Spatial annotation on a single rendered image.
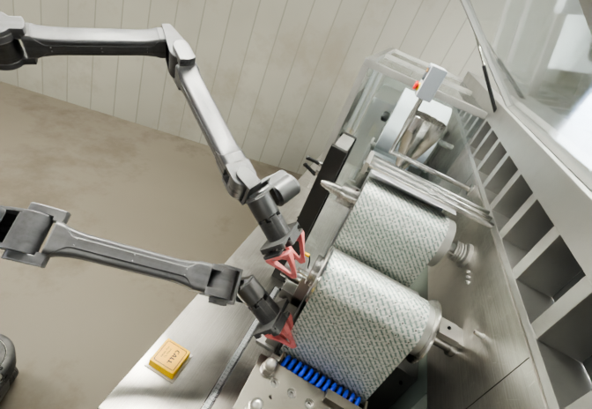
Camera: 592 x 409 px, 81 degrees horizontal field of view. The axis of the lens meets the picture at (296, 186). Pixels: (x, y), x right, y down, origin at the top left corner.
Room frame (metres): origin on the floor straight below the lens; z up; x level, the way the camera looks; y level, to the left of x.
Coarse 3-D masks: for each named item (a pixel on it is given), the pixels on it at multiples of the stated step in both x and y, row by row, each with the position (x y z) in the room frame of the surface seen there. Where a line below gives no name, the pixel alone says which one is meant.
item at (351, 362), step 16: (304, 320) 0.55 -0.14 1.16; (320, 320) 0.54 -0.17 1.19; (304, 336) 0.55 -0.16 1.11; (320, 336) 0.54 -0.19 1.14; (336, 336) 0.54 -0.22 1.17; (352, 336) 0.53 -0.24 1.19; (288, 352) 0.55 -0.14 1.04; (304, 352) 0.54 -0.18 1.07; (320, 352) 0.54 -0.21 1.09; (336, 352) 0.53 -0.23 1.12; (352, 352) 0.53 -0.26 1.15; (368, 352) 0.52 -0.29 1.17; (320, 368) 0.53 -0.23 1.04; (336, 368) 0.53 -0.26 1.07; (352, 368) 0.53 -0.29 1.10; (368, 368) 0.52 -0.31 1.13; (384, 368) 0.52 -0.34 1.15; (352, 384) 0.52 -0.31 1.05; (368, 384) 0.52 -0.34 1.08
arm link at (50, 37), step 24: (0, 24) 0.67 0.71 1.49; (24, 24) 0.70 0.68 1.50; (168, 24) 0.92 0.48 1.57; (24, 48) 0.73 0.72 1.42; (48, 48) 0.72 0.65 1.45; (72, 48) 0.75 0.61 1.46; (96, 48) 0.78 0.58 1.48; (120, 48) 0.81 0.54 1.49; (144, 48) 0.85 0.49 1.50; (168, 48) 0.85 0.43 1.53
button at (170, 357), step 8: (168, 344) 0.51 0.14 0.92; (176, 344) 0.52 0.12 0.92; (160, 352) 0.49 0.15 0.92; (168, 352) 0.50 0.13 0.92; (176, 352) 0.50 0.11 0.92; (184, 352) 0.51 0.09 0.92; (152, 360) 0.46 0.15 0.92; (160, 360) 0.47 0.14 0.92; (168, 360) 0.48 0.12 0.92; (176, 360) 0.49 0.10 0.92; (184, 360) 0.49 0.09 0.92; (160, 368) 0.46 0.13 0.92; (168, 368) 0.46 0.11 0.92; (176, 368) 0.47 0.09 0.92; (168, 376) 0.45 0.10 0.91
